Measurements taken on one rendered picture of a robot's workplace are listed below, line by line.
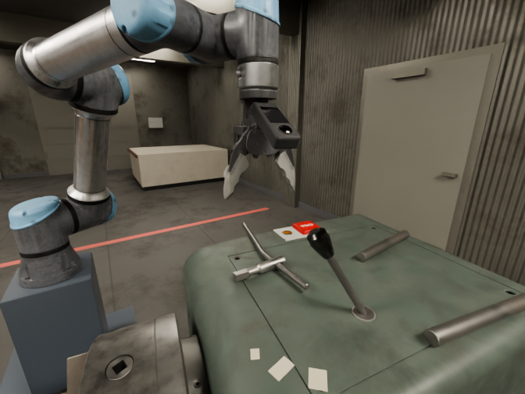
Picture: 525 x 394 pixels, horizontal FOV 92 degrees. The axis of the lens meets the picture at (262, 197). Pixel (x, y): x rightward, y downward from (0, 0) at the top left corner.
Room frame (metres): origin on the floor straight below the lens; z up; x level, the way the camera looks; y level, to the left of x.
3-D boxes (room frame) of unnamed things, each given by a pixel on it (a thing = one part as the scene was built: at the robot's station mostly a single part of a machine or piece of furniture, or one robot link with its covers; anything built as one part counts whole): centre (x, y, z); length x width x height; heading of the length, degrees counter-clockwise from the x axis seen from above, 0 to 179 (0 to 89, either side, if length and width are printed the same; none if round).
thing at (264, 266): (0.45, 0.00, 1.27); 0.12 x 0.02 x 0.02; 122
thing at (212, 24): (0.54, 0.11, 1.70); 0.11 x 0.11 x 0.08; 64
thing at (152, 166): (6.90, 2.33, 0.42); 2.21 x 1.79 x 0.83; 123
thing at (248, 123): (0.52, 0.01, 1.54); 0.09 x 0.08 x 0.12; 24
